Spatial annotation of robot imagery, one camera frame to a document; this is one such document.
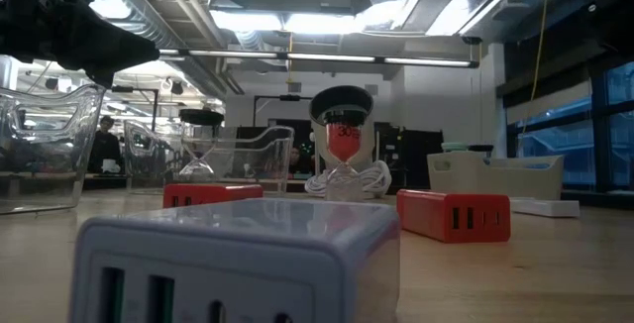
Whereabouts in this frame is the grey plastic bin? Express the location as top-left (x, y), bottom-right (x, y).
top-left (426, 151), bottom-right (566, 202)

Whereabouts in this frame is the long clear plastic bin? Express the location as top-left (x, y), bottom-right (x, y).
top-left (0, 83), bottom-right (106, 215)

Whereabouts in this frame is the person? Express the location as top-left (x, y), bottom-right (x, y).
top-left (284, 145), bottom-right (311, 175)
top-left (87, 114), bottom-right (123, 174)

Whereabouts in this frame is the long silver ventilation duct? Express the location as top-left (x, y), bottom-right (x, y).
top-left (81, 0), bottom-right (244, 99)

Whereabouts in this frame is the white coiled cable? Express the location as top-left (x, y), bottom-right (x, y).
top-left (304, 160), bottom-right (393, 200)

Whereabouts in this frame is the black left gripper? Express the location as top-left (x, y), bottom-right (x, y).
top-left (0, 0), bottom-right (160, 89)

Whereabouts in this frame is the light blue wall charger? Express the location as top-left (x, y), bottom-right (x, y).
top-left (68, 197), bottom-right (401, 323)

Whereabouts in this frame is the red wall charger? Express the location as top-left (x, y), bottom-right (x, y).
top-left (395, 188), bottom-right (512, 244)
top-left (161, 182), bottom-right (264, 209)

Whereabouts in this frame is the wide clear plastic bin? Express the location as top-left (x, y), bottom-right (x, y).
top-left (122, 119), bottom-right (296, 196)

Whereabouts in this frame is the hourglass with dark blue sand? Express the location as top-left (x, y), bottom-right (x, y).
top-left (177, 108), bottom-right (226, 183)

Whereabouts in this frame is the long linear ceiling light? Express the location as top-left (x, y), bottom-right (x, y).
top-left (158, 48), bottom-right (480, 69)

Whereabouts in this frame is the yellow hanging cable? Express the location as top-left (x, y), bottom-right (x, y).
top-left (529, 0), bottom-right (551, 104)

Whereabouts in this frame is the black cabinet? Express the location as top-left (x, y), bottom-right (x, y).
top-left (373, 122), bottom-right (445, 190)

